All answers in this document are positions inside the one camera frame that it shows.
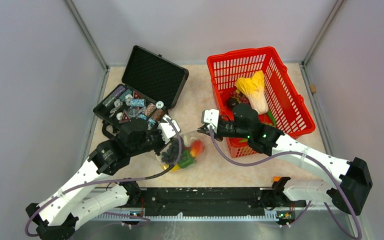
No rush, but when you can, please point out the purple cable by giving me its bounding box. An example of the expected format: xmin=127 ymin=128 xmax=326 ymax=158
xmin=24 ymin=117 xmax=184 ymax=238
xmin=208 ymin=129 xmax=363 ymax=240

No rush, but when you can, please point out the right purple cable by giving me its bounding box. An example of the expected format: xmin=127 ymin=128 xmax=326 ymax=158
xmin=208 ymin=129 xmax=363 ymax=240

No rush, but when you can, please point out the black grape bunch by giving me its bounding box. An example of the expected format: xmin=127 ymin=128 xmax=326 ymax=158
xmin=160 ymin=142 xmax=179 ymax=165

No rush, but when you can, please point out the orange handled tool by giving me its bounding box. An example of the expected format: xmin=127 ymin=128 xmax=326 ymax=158
xmin=273 ymin=176 xmax=283 ymax=183

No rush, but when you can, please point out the clear zip top bag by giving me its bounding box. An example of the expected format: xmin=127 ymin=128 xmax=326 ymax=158
xmin=155 ymin=130 xmax=208 ymax=170

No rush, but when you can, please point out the napa cabbage toy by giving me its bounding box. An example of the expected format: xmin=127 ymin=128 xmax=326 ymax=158
xmin=235 ymin=70 xmax=269 ymax=115

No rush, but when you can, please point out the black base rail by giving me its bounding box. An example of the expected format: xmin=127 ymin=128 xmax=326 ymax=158
xmin=125 ymin=187 xmax=307 ymax=219

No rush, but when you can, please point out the red plastic basket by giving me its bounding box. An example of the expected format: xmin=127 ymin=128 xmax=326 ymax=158
xmin=198 ymin=47 xmax=315 ymax=164

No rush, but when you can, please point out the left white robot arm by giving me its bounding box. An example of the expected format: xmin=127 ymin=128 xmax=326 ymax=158
xmin=24 ymin=115 xmax=181 ymax=240

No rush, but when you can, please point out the dark plum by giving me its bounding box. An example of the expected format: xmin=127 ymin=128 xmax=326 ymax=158
xmin=226 ymin=97 xmax=239 ymax=110

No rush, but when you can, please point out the purple grape bunch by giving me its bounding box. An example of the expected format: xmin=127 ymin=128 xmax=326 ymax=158
xmin=230 ymin=89 xmax=250 ymax=105

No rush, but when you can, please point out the yellow lemon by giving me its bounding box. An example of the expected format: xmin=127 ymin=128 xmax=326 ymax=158
xmin=162 ymin=164 xmax=181 ymax=172

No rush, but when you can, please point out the red tomato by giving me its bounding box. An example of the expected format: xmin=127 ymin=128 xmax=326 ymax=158
xmin=189 ymin=140 xmax=205 ymax=158

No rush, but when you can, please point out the green bell pepper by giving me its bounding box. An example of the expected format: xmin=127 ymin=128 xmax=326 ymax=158
xmin=177 ymin=150 xmax=196 ymax=169

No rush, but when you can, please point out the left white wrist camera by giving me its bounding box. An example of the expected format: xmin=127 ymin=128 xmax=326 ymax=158
xmin=157 ymin=114 xmax=181 ymax=144

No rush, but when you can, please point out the black poker chip case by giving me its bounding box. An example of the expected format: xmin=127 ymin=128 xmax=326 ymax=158
xmin=93 ymin=45 xmax=189 ymax=139

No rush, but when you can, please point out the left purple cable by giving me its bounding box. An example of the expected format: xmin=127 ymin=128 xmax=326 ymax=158
xmin=24 ymin=117 xmax=184 ymax=238

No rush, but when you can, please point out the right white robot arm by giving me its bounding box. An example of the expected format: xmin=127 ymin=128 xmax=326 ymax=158
xmin=198 ymin=103 xmax=373 ymax=216

